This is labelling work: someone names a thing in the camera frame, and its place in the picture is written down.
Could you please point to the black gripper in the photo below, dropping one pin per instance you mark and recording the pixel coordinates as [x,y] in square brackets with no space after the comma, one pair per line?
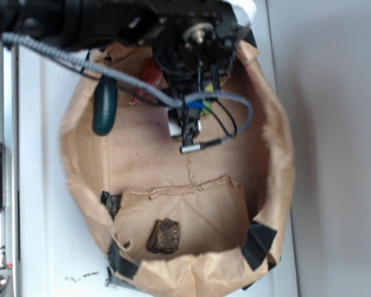
[196,44]

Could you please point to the orange conch shell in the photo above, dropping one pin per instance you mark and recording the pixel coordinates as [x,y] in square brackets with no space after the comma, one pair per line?
[152,74]

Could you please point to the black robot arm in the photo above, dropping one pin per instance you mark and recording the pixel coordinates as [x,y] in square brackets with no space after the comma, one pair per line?
[55,28]

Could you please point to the green plush toy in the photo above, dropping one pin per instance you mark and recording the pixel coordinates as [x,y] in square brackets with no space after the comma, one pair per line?
[209,87]

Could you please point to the dark green oblong object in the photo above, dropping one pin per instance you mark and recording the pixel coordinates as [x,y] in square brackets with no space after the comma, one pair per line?
[105,105]

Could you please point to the brown paper bag bin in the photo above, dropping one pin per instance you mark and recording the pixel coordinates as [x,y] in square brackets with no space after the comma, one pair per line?
[232,200]

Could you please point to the dark brown rock chunk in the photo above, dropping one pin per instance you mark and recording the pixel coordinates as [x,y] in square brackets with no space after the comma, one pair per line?
[165,237]

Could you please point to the silver cable connector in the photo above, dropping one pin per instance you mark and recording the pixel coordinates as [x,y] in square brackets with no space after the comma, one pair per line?
[190,148]

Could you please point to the aluminium frame rail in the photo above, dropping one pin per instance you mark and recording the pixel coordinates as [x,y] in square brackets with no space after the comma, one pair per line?
[9,137]

